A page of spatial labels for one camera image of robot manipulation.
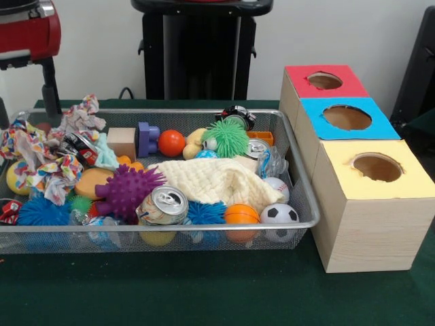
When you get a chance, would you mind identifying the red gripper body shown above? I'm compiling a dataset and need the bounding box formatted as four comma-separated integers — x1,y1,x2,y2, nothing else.
0,10,63,71

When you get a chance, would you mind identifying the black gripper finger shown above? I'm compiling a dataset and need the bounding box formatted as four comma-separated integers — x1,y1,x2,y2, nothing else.
39,57,64,128
0,98,10,130

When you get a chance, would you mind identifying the plain wooden cube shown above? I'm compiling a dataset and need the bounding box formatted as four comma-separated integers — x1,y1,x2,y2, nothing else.
109,127,139,160

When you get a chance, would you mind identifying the purple spiky ball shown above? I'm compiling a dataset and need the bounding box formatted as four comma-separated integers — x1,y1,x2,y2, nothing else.
97,163,169,219

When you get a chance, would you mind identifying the clear mesh bin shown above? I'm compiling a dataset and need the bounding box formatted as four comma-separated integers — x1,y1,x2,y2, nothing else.
0,109,323,255

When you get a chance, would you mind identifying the wooden box with three holes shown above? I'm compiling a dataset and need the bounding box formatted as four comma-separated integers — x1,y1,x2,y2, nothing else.
280,65,435,273

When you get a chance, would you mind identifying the colourful patterned cloth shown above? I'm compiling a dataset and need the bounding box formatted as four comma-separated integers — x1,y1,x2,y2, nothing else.
0,95,109,204

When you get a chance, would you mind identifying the yellow ball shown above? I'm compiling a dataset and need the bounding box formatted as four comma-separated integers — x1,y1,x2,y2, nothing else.
6,162,31,196

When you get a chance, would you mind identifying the orange foam ball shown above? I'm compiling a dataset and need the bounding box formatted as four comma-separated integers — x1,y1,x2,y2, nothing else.
75,168,116,200

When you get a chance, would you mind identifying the blue spiky ball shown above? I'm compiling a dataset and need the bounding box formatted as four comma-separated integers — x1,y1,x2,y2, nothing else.
18,193,75,228

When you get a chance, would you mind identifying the purple toy block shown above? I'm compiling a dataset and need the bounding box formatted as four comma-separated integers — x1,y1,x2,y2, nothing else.
136,122,162,158

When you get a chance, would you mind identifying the small red ball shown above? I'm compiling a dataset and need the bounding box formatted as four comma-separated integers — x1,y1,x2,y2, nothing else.
159,129,188,157

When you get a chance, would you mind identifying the crushed silver can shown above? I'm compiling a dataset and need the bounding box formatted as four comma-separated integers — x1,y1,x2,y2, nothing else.
139,185,191,226

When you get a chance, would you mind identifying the green fuzzy toy with eyes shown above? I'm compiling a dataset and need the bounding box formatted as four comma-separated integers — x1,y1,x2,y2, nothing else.
202,119,252,158

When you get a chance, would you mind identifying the cream knitted cloth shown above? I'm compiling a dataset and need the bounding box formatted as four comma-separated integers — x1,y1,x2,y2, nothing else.
151,158,286,209

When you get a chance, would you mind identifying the small orange basketball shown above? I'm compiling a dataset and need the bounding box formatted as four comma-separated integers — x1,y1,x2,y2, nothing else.
226,203,262,242

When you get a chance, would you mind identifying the small soccer ball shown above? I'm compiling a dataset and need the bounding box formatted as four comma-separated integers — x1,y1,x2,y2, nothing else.
262,202,302,243

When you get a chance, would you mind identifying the black chair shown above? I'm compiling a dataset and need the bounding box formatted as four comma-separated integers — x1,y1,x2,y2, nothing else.
391,5,435,137

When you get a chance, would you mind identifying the black cable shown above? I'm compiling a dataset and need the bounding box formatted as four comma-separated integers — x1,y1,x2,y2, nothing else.
119,86,145,101

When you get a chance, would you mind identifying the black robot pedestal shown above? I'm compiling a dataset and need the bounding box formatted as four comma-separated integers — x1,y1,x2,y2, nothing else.
131,0,276,101

